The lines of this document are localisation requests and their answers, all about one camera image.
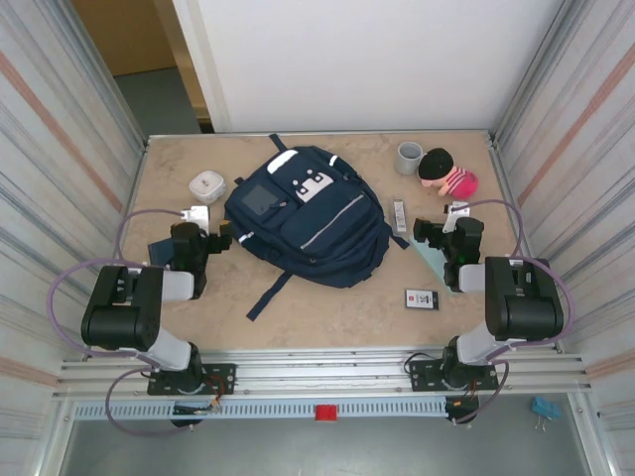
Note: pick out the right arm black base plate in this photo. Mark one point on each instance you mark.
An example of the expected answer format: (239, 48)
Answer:
(426, 372)

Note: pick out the grey remote control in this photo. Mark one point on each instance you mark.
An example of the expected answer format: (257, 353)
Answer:
(399, 215)

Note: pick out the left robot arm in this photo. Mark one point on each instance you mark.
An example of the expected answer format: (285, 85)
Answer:
(124, 307)

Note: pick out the pink plush doll black hair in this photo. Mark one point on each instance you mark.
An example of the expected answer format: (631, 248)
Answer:
(454, 181)

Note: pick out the navy blue book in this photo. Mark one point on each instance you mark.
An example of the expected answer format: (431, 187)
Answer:
(160, 253)

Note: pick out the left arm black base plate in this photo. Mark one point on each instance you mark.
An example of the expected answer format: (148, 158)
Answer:
(220, 377)

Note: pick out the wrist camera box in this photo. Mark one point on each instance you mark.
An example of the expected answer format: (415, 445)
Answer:
(456, 215)
(196, 216)

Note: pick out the aluminium frame post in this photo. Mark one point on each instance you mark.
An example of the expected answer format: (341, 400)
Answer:
(531, 74)
(111, 74)

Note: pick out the blue binder clip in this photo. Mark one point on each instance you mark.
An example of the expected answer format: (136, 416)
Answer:
(545, 407)

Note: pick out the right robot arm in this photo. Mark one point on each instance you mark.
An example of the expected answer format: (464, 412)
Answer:
(526, 297)

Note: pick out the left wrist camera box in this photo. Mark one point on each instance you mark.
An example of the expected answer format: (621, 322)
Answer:
(196, 216)

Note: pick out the red block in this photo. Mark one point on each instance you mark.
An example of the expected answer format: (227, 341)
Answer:
(326, 412)

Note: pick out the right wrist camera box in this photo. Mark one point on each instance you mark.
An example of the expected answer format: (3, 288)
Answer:
(456, 215)

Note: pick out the light blue pencil case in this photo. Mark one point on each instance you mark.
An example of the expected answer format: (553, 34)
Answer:
(429, 258)

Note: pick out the navy blue backpack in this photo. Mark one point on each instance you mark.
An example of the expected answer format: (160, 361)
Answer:
(317, 223)

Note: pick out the aluminium mounting rail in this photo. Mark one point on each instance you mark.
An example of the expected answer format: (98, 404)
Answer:
(322, 372)

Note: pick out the small black box white label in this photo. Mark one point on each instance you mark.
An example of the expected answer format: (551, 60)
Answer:
(421, 300)

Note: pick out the small white lidded container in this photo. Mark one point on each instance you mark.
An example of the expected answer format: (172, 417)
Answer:
(207, 186)

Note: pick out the wooden door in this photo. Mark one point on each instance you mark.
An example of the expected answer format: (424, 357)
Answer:
(124, 35)

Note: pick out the grey cup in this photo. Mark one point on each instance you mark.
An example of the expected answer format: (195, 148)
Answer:
(408, 161)

